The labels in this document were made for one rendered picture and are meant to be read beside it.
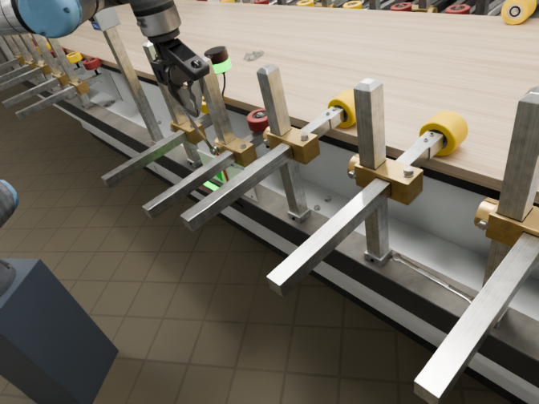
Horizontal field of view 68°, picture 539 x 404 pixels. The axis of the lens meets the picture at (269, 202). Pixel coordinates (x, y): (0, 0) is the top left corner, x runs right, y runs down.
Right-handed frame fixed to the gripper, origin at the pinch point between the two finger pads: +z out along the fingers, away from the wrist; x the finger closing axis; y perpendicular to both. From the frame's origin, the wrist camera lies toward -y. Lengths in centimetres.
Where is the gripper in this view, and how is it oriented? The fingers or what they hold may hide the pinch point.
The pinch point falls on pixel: (196, 113)
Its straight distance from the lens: 104.7
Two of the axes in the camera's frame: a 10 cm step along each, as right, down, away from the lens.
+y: -6.7, -3.5, 6.5
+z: 2.1, 7.5, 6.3
